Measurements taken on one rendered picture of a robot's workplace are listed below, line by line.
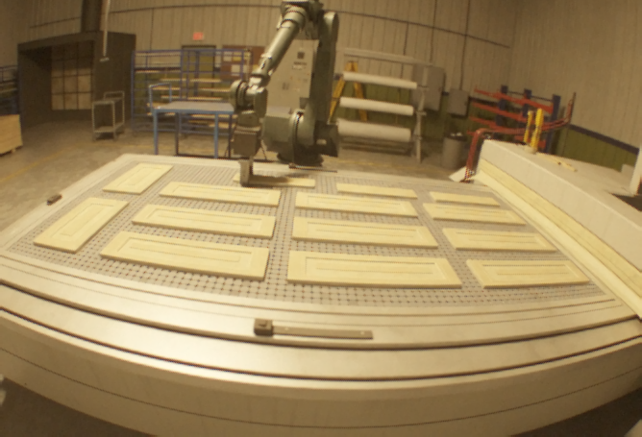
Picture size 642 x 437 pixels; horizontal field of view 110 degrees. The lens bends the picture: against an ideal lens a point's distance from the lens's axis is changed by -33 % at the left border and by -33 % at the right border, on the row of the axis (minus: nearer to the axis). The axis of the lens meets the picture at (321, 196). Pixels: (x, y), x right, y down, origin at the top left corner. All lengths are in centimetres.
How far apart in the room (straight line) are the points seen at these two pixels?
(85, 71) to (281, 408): 1027
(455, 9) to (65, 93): 1156
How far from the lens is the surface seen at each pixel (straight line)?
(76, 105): 1098
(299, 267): 121
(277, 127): 277
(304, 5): 252
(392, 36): 937
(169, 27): 1002
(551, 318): 138
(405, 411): 116
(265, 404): 107
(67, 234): 158
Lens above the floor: 157
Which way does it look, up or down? 22 degrees down
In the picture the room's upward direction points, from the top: 6 degrees clockwise
